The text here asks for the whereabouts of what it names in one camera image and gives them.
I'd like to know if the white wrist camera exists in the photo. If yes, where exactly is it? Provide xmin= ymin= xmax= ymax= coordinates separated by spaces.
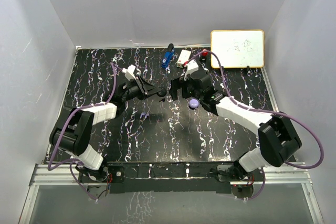
xmin=184 ymin=60 xmax=198 ymax=81
xmin=122 ymin=65 xmax=137 ymax=81

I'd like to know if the black front base bar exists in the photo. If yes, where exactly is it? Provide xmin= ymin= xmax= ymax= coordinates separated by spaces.
xmin=78 ymin=161 xmax=266 ymax=195

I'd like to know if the white board wooden frame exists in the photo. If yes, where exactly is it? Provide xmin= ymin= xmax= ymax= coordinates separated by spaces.
xmin=211 ymin=29 xmax=265 ymax=69

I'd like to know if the blue black tool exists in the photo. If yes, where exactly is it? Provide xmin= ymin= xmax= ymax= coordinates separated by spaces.
xmin=161 ymin=43 xmax=174 ymax=68

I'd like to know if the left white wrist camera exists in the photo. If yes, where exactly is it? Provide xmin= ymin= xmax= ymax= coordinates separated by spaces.
xmin=122 ymin=65 xmax=137 ymax=81

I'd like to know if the white rectangular box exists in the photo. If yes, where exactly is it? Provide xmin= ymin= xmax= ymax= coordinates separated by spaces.
xmin=176 ymin=49 xmax=191 ymax=68

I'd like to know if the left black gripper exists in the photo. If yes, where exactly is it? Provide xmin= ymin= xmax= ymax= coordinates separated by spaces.
xmin=121 ymin=76 xmax=161 ymax=102

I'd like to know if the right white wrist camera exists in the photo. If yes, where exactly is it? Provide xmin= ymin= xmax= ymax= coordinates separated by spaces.
xmin=184 ymin=60 xmax=198 ymax=81

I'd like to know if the black earbud charging case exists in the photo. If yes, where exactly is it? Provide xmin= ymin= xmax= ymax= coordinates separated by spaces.
xmin=157 ymin=88 xmax=167 ymax=98

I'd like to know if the red emergency button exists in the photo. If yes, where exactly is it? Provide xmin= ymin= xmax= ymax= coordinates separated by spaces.
xmin=199 ymin=49 xmax=208 ymax=63

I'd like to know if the purple round earbud case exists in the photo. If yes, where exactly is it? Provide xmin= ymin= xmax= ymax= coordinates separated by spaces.
xmin=188 ymin=99 xmax=200 ymax=110

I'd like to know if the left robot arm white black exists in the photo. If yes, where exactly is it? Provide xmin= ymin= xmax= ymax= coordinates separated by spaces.
xmin=49 ymin=75 xmax=166 ymax=182

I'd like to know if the aluminium frame rail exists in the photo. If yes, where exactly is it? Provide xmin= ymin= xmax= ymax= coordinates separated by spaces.
xmin=19 ymin=162 xmax=324 ymax=223

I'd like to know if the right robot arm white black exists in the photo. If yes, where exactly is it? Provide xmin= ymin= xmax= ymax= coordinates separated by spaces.
xmin=169 ymin=70 xmax=302 ymax=180

